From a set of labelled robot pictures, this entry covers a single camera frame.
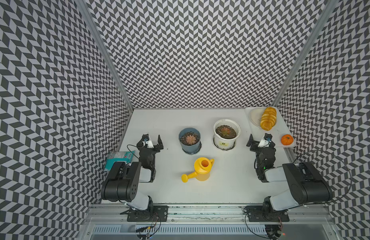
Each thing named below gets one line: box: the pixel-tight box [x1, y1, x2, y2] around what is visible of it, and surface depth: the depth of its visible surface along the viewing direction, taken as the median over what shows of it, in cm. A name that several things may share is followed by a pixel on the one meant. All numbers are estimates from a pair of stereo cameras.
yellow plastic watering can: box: [181, 157, 215, 183], surface depth 79 cm
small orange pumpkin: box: [280, 134, 294, 146], surface depth 96 cm
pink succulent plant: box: [186, 134, 197, 145], surface depth 91 cm
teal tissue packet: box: [104, 150, 135, 173], surface depth 92 cm
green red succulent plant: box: [220, 126, 234, 137], surface depth 95 cm
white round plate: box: [249, 108, 266, 128], surface depth 113 cm
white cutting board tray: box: [245, 106, 297, 148], surface depth 107 cm
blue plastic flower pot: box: [178, 127, 201, 153], surface depth 93 cm
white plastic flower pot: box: [213, 119, 241, 150], surface depth 95 cm
